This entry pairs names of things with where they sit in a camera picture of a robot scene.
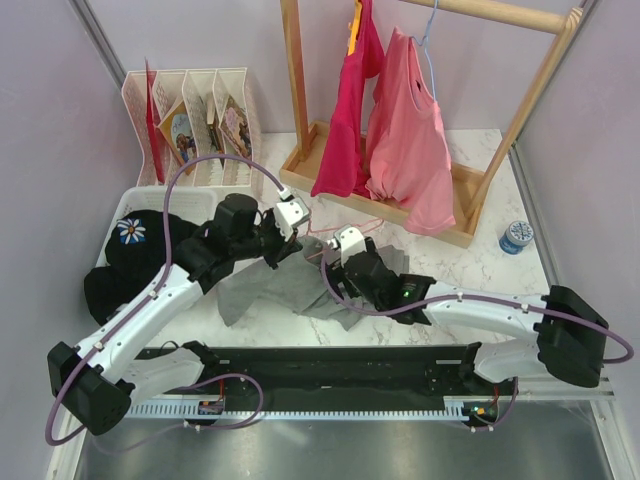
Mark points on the wooden clothes rack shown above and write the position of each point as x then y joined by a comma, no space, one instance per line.
470,185

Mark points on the magenta t-shirt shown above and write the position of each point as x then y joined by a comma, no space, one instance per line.
342,170

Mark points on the children's book yellow cover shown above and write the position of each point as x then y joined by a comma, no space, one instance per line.
175,126

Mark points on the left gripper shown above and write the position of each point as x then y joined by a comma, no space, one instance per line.
284,248

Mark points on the thin dark book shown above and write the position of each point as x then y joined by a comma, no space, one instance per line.
213,125

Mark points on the white magazine file rack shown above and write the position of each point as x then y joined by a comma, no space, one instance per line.
194,85

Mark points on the orange hanger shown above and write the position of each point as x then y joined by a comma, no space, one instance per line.
354,27

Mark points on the pink t-shirt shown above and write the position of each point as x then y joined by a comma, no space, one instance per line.
406,149

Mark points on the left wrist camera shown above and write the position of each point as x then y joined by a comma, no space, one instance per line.
290,214

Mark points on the grey t-shirt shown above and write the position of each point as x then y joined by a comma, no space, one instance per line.
296,284

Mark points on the blue white round container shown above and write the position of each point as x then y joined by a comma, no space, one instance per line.
516,237

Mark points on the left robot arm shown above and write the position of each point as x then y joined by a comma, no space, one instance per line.
101,377

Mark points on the red folder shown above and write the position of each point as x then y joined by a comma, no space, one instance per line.
151,125

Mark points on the white cable duct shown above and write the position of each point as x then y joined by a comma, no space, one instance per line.
198,409

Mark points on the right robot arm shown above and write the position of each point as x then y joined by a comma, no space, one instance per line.
557,333

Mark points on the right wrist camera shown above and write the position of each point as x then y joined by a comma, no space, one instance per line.
348,241

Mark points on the children's book pink cover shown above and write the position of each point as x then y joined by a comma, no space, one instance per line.
235,128

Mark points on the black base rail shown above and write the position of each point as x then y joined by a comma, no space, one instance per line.
342,380

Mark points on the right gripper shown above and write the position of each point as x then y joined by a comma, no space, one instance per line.
335,277

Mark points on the black clothing with daisy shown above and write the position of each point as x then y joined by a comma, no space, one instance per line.
135,253

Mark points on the blue wire hanger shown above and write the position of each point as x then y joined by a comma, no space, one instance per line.
424,44

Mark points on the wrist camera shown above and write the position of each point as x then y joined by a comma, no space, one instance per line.
290,214
348,241

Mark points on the pink wire hanger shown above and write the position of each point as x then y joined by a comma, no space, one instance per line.
365,227

